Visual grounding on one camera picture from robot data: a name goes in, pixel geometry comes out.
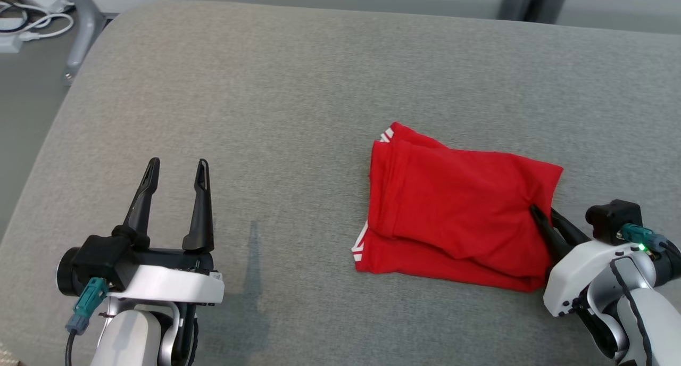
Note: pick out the grey metal table leg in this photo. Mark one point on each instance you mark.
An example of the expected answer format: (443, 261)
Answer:
(88, 25)

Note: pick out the red basketball jersey white trim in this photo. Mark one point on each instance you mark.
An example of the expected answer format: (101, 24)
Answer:
(452, 206)

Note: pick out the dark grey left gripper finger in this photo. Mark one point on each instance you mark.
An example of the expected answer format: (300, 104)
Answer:
(202, 211)
(141, 206)

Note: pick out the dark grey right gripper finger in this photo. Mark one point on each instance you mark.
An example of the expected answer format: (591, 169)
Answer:
(572, 233)
(550, 238)

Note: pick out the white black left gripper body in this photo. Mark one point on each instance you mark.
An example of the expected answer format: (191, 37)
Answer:
(175, 286)

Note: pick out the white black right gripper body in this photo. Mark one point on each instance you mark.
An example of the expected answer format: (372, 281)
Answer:
(577, 270)

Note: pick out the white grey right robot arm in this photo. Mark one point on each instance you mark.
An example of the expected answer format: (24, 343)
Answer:
(654, 313)

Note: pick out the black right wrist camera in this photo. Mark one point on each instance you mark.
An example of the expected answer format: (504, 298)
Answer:
(612, 217)

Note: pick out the white adapter box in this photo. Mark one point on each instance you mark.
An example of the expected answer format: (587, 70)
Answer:
(9, 44)

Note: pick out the grey fabric sofa cushion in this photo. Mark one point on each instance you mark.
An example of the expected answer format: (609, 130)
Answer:
(319, 89)

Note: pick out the grey metal partition post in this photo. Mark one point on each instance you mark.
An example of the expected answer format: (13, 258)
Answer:
(534, 1)

